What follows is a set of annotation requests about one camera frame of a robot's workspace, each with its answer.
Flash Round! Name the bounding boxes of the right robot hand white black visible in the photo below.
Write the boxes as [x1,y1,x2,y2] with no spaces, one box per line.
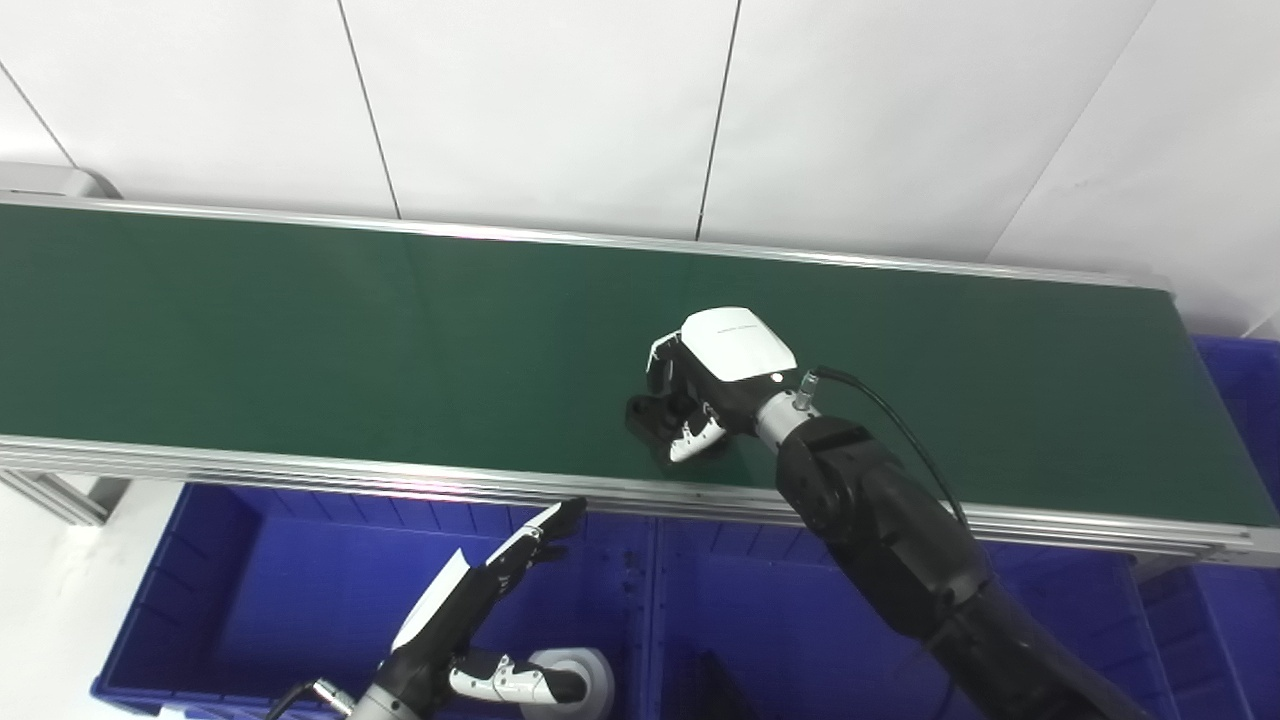
[645,306,801,466]

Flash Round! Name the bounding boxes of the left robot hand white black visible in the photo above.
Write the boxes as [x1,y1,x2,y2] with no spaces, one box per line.
[390,497,591,707]

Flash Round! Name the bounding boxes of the black flanged machine part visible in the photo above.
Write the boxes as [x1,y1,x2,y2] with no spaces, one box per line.
[625,393,733,471]

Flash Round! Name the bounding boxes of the white round machine part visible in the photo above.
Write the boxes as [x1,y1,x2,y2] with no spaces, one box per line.
[524,646,617,720]

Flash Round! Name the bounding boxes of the blue plastic bin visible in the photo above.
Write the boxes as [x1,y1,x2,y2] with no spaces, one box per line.
[91,482,657,720]
[645,514,1183,720]
[1138,334,1280,720]

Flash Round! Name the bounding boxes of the aluminium conveyor support leg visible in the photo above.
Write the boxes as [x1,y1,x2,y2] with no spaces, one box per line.
[0,468,132,527]

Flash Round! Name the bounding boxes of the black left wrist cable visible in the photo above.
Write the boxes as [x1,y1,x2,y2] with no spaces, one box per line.
[264,678,353,720]

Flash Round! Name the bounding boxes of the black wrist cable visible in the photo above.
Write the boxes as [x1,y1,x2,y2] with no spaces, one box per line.
[264,678,353,720]
[803,366,971,531]

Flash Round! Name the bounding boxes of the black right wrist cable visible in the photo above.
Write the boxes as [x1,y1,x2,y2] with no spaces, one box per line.
[803,366,971,531]

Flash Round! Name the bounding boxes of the green conveyor belt aluminium frame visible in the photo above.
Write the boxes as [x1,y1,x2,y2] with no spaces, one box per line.
[0,163,1280,569]

